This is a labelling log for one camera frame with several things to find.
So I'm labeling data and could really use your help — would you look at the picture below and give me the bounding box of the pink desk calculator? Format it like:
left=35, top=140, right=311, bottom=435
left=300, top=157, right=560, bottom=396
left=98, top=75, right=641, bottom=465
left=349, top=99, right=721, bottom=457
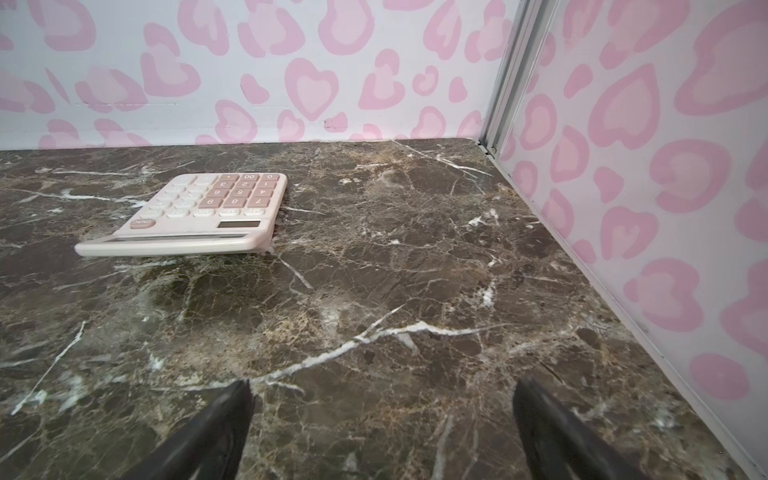
left=75, top=172, right=288, bottom=257

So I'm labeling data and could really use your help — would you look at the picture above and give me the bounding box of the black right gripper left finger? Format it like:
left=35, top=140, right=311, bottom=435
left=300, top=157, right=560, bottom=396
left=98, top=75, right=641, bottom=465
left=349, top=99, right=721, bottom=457
left=123, top=380, right=255, bottom=480

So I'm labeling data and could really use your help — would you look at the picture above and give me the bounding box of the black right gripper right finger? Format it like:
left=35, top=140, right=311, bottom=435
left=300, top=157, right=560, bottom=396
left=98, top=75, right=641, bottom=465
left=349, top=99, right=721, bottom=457
left=513, top=377, right=647, bottom=480

